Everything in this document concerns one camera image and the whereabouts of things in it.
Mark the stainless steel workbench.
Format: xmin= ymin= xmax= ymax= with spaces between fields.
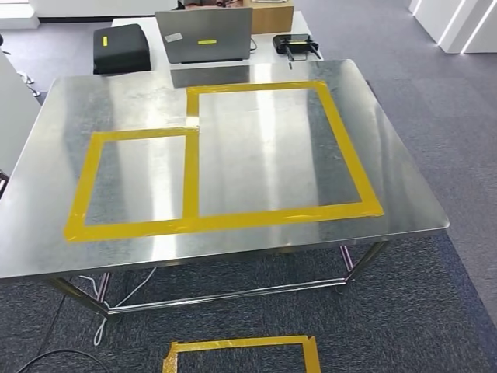
xmin=0 ymin=58 xmax=450 ymax=326

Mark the white office desk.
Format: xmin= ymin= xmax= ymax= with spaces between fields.
xmin=111 ymin=10 xmax=325 ymax=74

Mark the black router with antennas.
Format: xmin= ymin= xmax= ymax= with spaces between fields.
xmin=272 ymin=33 xmax=324 ymax=64

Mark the grey laptop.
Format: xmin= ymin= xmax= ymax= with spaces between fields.
xmin=155 ymin=6 xmax=253 ymax=65

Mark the brown cardboard box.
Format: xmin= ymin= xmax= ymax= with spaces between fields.
xmin=242 ymin=0 xmax=295 ymax=36

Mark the black case with yellow sticker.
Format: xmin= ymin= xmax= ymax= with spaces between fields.
xmin=93 ymin=23 xmax=152 ymax=76

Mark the white lit partition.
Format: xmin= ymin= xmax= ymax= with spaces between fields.
xmin=407 ymin=0 xmax=497 ymax=56

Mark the white side table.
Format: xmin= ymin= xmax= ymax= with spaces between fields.
xmin=0 ymin=51 xmax=43 ymax=177

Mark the white cable under workbench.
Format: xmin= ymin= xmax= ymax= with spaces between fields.
xmin=79 ymin=267 xmax=158 ymax=347

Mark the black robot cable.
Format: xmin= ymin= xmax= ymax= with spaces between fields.
xmin=15 ymin=349 xmax=112 ymax=373

